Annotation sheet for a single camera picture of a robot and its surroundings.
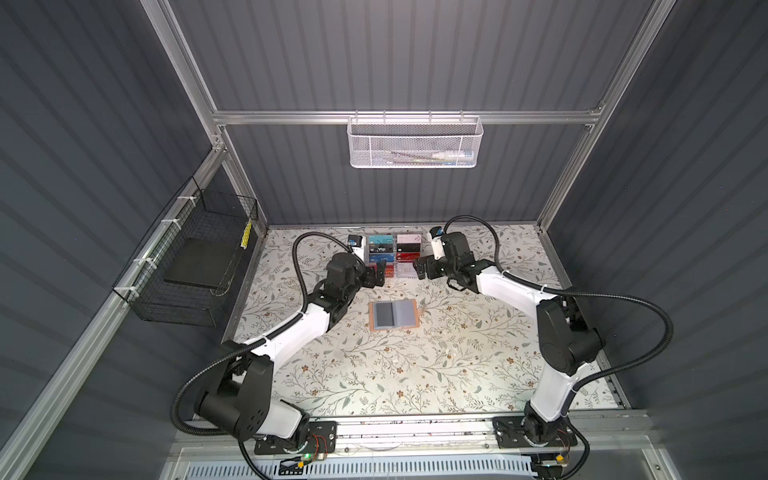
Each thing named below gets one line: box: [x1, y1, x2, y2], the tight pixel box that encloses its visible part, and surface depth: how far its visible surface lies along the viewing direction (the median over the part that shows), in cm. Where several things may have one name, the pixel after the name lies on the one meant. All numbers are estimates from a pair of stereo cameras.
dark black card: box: [396, 243, 421, 253], surface depth 107 cm
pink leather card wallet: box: [369, 299, 420, 331], surface depth 98 cm
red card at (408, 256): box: [396, 252, 421, 262], surface depth 107 cm
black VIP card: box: [369, 244, 394, 253], surface depth 107 cm
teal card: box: [369, 235, 394, 245], surface depth 105 cm
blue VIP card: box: [369, 252, 395, 263], surface depth 107 cm
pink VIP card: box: [396, 234, 422, 244], surface depth 104 cm
